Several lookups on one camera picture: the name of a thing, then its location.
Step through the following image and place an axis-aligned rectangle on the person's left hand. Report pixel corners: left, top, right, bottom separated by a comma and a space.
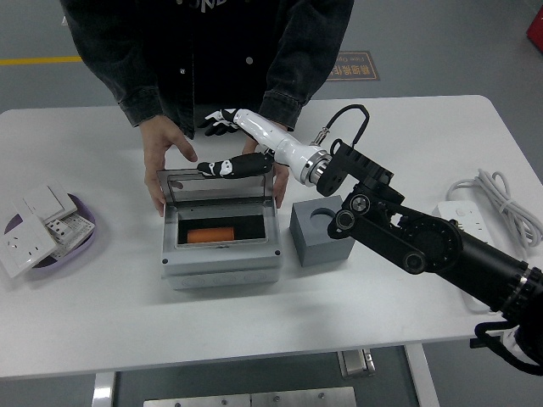
243, 138, 293, 209

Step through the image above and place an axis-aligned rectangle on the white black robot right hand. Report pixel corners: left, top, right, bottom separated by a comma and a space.
196, 108, 323, 186

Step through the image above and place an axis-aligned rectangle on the person's right hand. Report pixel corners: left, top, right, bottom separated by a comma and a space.
143, 116, 199, 217

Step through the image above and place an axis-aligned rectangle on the orange cylinder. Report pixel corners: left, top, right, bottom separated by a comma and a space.
186, 227, 236, 245

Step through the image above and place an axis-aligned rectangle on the grey box with clear lid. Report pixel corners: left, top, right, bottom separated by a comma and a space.
155, 167, 283, 292

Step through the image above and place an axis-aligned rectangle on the grey cube with round hole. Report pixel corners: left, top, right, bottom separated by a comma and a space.
289, 195, 355, 267

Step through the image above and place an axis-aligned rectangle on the person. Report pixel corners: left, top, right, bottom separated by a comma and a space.
59, 0, 355, 141

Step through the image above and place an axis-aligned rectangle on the white perforated socket plate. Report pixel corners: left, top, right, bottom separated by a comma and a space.
53, 211, 95, 259

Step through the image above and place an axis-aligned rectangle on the purple tray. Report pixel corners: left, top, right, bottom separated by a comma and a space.
3, 192, 99, 279

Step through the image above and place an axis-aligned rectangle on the white socket insert module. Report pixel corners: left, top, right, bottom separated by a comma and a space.
44, 218, 71, 243

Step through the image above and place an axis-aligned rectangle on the white table leg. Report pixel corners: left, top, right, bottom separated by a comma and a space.
403, 343, 440, 407
92, 371, 116, 407

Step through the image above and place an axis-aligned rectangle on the red cabinet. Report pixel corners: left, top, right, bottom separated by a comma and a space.
525, 6, 543, 59

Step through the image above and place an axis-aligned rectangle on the white wall switch plate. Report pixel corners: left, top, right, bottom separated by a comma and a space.
12, 185, 80, 226

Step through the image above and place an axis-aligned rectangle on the white wall socket plate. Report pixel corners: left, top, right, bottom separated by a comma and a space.
0, 211, 64, 279

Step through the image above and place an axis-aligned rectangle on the grey metal table bracket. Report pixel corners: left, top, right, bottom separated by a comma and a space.
337, 348, 377, 379

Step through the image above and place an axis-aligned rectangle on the steel base plate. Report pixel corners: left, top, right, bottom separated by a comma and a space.
143, 392, 252, 407
249, 386, 357, 407

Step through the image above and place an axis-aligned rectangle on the white power cord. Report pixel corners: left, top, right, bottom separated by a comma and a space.
445, 169, 543, 262

